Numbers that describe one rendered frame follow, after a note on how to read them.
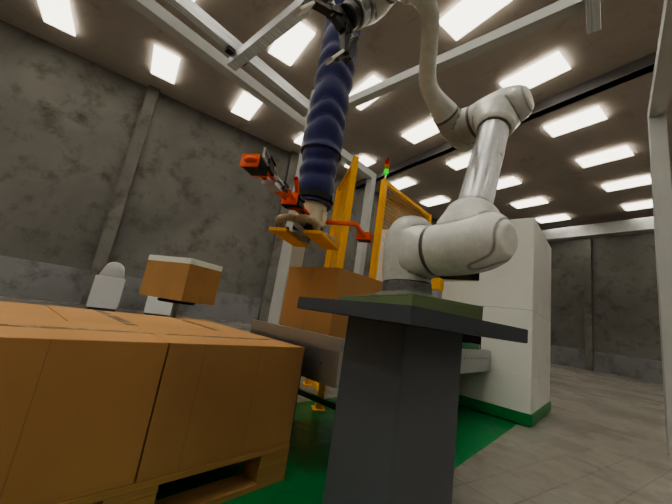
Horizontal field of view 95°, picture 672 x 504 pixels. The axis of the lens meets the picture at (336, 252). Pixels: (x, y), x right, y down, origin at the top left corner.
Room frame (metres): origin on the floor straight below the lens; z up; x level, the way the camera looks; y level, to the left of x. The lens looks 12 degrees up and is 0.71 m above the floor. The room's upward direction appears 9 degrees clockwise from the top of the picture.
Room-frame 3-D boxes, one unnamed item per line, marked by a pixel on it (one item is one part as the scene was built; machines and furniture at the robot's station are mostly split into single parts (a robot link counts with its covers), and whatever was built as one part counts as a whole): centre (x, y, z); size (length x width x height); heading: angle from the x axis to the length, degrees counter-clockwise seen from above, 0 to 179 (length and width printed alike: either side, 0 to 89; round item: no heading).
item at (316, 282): (1.93, -0.09, 0.75); 0.60 x 0.40 x 0.40; 137
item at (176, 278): (3.16, 1.50, 0.82); 0.60 x 0.40 x 0.40; 65
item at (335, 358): (1.67, 0.16, 0.48); 0.70 x 0.03 x 0.15; 48
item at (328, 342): (1.67, 0.16, 0.58); 0.70 x 0.03 x 0.06; 48
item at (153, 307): (8.32, 4.30, 0.73); 0.75 x 0.66 x 1.46; 122
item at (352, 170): (2.89, 0.01, 1.05); 0.87 x 0.10 x 2.10; 10
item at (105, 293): (7.63, 5.33, 0.58); 0.65 x 0.54 x 1.17; 121
